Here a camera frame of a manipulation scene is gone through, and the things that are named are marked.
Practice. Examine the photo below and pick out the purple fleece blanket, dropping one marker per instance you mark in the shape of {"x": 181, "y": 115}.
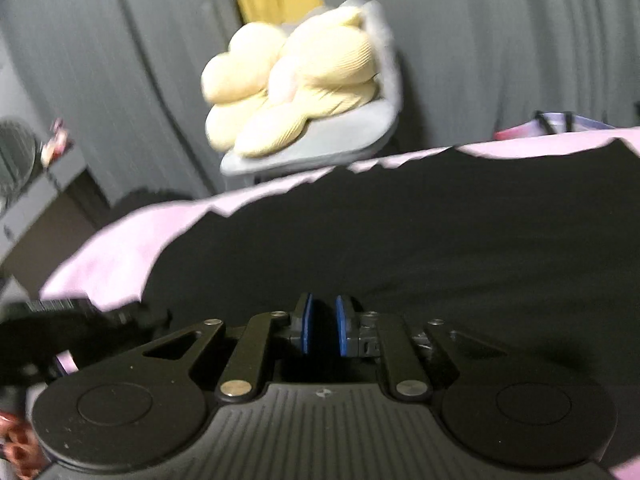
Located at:
{"x": 125, "y": 240}

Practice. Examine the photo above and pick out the grey curtain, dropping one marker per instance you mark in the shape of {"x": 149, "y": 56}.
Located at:
{"x": 500, "y": 35}

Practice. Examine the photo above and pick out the grey padded chair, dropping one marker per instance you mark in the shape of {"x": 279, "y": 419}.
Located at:
{"x": 350, "y": 130}

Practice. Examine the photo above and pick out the round grey fan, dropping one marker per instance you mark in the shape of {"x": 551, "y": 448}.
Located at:
{"x": 15, "y": 155}

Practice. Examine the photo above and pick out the dark cabinet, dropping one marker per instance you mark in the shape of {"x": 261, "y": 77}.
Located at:
{"x": 50, "y": 220}

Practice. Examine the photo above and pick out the black long-sleeve shirt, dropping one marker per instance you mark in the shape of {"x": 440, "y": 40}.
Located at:
{"x": 400, "y": 235}

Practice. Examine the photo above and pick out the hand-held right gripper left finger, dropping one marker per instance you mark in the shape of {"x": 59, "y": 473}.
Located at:
{"x": 309, "y": 327}

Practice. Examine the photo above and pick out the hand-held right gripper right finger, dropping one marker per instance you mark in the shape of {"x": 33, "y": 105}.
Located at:
{"x": 342, "y": 327}

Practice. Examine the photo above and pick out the small colourful packet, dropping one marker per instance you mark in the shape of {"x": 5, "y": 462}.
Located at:
{"x": 57, "y": 142}

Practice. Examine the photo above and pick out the pink and purple bag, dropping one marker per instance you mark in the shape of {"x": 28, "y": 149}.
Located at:
{"x": 575, "y": 122}

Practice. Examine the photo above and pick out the cream flower cushion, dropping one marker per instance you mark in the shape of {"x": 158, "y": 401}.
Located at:
{"x": 300, "y": 60}

